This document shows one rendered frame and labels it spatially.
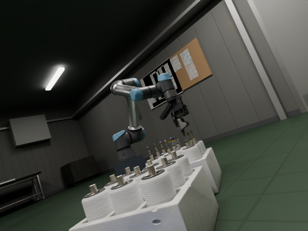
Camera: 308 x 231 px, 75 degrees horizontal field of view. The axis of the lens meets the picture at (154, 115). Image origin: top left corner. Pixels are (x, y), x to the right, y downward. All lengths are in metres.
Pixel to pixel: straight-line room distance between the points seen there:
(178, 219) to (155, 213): 0.06
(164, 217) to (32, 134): 7.04
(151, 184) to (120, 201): 0.12
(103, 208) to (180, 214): 0.28
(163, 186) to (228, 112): 3.43
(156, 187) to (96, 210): 0.23
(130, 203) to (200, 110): 3.67
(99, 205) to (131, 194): 0.12
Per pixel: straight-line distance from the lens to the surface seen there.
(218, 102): 4.01
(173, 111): 1.13
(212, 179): 1.10
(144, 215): 0.60
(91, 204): 0.73
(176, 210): 0.56
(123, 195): 0.65
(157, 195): 0.60
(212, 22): 4.17
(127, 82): 1.54
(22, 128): 7.49
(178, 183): 0.71
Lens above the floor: 0.34
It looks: 8 degrees up
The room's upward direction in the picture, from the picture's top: 21 degrees counter-clockwise
